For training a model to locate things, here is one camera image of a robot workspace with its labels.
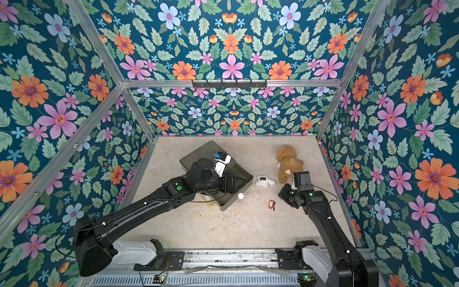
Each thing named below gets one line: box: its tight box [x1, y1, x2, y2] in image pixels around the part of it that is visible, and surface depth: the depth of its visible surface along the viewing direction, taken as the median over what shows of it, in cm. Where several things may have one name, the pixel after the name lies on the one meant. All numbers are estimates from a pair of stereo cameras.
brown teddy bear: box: [276, 144, 305, 185], surface depth 95 cm
